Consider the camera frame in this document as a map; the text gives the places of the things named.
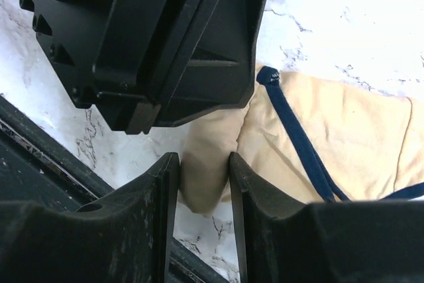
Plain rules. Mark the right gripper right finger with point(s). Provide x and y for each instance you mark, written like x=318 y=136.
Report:
x=280 y=239

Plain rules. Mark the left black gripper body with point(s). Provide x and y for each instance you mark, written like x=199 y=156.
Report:
x=83 y=40

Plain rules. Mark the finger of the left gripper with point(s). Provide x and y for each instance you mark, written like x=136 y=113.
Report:
x=141 y=40
x=214 y=69

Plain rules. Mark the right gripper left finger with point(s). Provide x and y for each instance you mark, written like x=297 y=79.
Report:
x=122 y=237

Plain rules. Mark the beige underwear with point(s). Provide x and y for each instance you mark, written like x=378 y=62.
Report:
x=314 y=139

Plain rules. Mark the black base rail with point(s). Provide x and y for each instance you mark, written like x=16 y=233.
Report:
x=34 y=167

